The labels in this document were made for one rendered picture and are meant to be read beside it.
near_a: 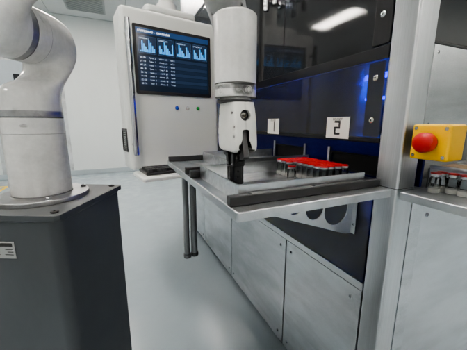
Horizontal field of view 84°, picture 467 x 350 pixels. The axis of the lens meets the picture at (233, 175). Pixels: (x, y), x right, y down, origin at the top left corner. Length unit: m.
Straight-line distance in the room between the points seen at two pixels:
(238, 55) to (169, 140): 0.95
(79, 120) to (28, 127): 5.29
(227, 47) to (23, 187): 0.52
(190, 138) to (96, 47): 4.82
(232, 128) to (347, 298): 0.62
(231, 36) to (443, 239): 0.78
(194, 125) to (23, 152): 0.93
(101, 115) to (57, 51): 5.20
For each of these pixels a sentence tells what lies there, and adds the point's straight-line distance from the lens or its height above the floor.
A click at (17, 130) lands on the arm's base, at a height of 1.02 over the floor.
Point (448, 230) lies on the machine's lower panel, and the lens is 0.96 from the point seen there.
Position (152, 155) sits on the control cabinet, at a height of 0.87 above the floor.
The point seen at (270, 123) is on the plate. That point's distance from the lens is 1.09.
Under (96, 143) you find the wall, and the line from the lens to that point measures 5.97.
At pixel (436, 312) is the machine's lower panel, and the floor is 0.47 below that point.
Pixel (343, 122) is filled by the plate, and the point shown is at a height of 1.03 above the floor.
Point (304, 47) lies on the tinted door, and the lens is 0.98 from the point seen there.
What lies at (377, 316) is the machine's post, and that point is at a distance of 0.85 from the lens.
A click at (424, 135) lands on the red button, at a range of 0.63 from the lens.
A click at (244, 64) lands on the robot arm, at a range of 0.52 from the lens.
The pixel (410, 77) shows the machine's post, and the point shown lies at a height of 1.13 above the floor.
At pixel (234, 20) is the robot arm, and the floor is 1.21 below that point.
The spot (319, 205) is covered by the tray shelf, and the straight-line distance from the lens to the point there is 0.56.
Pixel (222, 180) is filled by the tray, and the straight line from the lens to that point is 0.57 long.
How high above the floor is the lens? 1.03
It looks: 11 degrees down
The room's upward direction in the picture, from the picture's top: straight up
